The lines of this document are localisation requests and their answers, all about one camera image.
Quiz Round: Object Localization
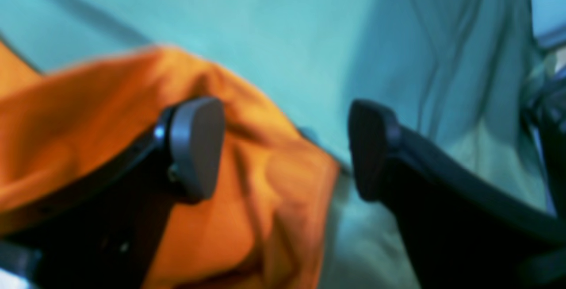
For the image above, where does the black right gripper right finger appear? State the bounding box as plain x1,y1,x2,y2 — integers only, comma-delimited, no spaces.
348,99,566,289

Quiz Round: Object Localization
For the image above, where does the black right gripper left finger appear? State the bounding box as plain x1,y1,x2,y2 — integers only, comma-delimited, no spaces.
0,96,225,289

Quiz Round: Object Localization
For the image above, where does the orange T-shirt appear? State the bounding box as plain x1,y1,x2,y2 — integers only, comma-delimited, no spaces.
0,45,338,289

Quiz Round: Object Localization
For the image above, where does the green table cloth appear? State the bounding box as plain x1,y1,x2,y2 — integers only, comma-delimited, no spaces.
1,0,564,289

